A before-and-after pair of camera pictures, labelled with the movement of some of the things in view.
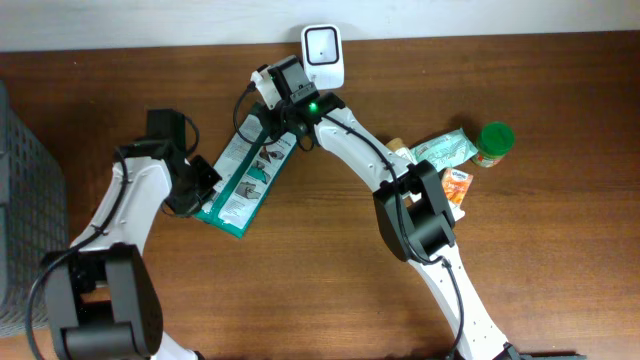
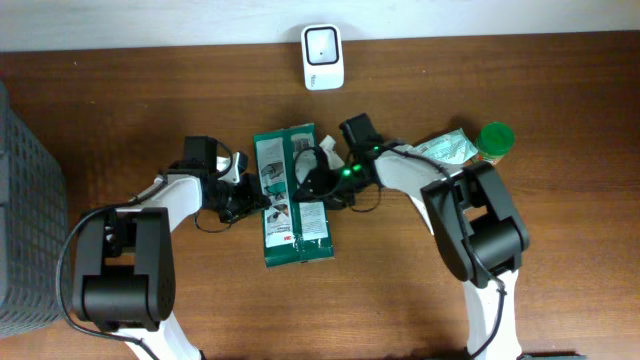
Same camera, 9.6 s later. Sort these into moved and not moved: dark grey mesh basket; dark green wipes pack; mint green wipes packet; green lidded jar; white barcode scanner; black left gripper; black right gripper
Moved: black left gripper; dark green wipes pack; black right gripper
Not moved: dark grey mesh basket; mint green wipes packet; green lidded jar; white barcode scanner
